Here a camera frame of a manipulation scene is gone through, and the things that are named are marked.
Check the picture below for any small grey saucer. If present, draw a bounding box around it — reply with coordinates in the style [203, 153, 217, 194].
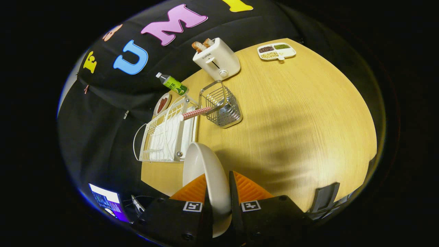
[153, 93, 171, 117]

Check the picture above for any black backdrop cloth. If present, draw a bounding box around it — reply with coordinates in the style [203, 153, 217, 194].
[58, 0, 386, 220]

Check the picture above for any white plate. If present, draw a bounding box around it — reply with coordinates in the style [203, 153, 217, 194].
[182, 142, 232, 238]

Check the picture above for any green tea bottle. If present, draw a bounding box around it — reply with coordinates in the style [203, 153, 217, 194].
[156, 72, 188, 96]

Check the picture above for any computer monitor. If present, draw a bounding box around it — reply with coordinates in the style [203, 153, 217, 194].
[88, 183, 129, 223]

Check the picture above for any white divided bean dish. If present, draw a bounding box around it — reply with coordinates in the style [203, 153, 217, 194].
[257, 43, 297, 61]

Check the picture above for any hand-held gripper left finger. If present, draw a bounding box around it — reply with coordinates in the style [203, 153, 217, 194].
[137, 173, 214, 246]

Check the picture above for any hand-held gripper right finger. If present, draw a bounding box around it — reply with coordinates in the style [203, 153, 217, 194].
[229, 171, 312, 246]

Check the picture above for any red checkered handle spoon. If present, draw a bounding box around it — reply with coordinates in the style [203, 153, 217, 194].
[178, 99, 234, 121]

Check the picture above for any white wire dish rack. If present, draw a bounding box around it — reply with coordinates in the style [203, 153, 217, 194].
[133, 95, 199, 162]

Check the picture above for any metal wire basket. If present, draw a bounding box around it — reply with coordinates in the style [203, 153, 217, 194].
[199, 80, 243, 129]

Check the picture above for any white toaster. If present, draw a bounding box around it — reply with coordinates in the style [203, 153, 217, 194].
[192, 38, 241, 81]

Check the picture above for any dark grey chair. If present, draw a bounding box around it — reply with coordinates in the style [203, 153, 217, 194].
[307, 182, 341, 216]

